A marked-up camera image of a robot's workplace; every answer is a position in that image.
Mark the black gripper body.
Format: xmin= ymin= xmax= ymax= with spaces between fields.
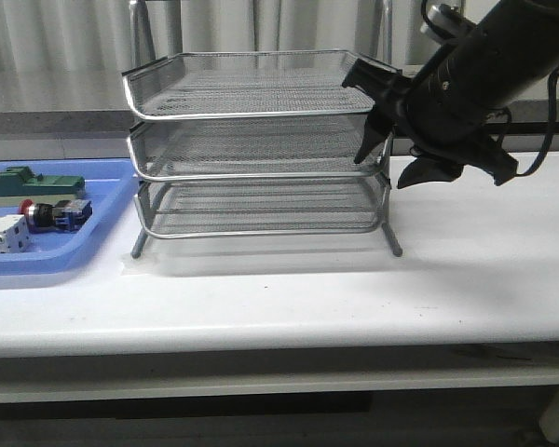
xmin=342 ymin=59 xmax=518 ymax=185

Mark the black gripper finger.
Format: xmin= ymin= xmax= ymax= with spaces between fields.
xmin=354 ymin=106 xmax=391 ymax=164
xmin=397 ymin=157 xmax=462 ymax=189

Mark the silver mesh tray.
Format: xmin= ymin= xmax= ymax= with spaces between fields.
xmin=127 ymin=115 xmax=384 ymax=182
xmin=122 ymin=49 xmax=375 ymax=121
xmin=133 ymin=174 xmax=389 ymax=241

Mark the red emergency stop button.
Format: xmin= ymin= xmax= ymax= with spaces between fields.
xmin=19 ymin=199 xmax=92 ymax=233

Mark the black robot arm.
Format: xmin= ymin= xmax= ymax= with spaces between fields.
xmin=342 ymin=1 xmax=559 ymax=188

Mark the silver mesh top tray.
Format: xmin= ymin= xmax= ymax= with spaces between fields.
xmin=122 ymin=49 xmax=375 ymax=121

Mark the silver mesh bottom tray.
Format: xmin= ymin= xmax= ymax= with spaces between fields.
xmin=133 ymin=174 xmax=389 ymax=241

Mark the blue plastic tray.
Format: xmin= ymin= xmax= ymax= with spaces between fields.
xmin=0 ymin=158 xmax=138 ymax=276

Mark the dark counter shelf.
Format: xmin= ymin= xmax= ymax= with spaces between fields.
xmin=0 ymin=62 xmax=559 ymax=141

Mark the green electrical module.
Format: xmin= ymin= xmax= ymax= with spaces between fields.
xmin=0 ymin=166 xmax=86 ymax=207

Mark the white circuit breaker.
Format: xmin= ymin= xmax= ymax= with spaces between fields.
xmin=0 ymin=214 xmax=31 ymax=253

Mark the black cable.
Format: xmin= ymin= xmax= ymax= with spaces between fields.
xmin=486 ymin=64 xmax=559 ymax=178

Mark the grey metal rack frame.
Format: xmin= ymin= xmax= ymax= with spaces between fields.
xmin=129 ymin=174 xmax=403 ymax=261

